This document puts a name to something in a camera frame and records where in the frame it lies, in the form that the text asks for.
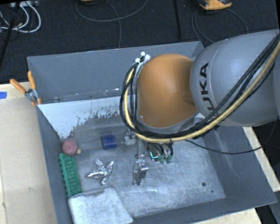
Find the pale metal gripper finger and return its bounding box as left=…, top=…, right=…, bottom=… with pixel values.
left=129, top=159, right=151, bottom=187
left=118, top=128, right=140, bottom=152

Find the grey metal bin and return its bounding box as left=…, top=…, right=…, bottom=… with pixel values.
left=26, top=25, right=280, bottom=224

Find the blue block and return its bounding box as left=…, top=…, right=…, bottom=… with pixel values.
left=100, top=133, right=118, bottom=151

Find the dark green flat block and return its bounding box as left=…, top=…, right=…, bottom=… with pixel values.
left=58, top=150, right=83, bottom=199

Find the brown cardboard board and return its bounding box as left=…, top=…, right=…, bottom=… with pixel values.
left=0, top=93, right=59, bottom=224

